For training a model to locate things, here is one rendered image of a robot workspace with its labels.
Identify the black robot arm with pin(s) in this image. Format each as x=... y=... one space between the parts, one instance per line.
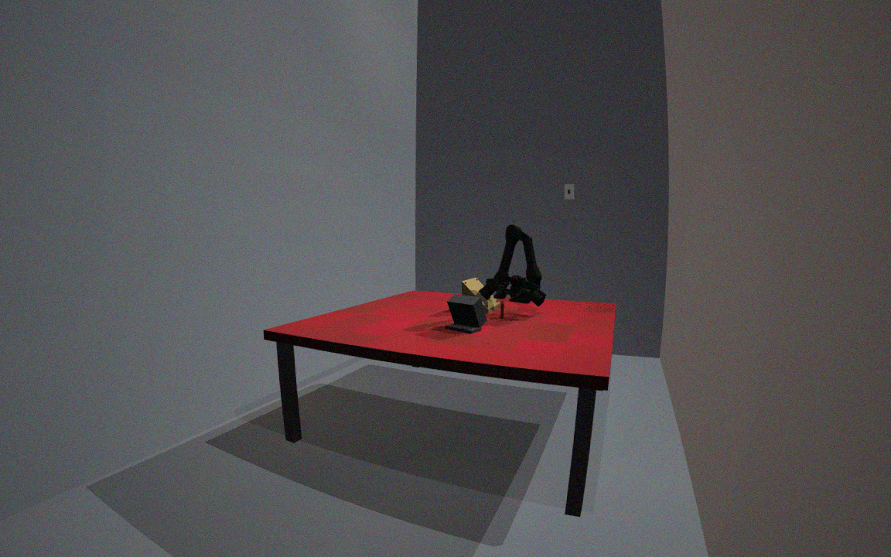
x=533 y=274

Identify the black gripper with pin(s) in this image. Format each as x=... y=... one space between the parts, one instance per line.
x=516 y=295

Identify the grey flat panel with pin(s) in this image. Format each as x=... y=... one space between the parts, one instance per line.
x=467 y=313

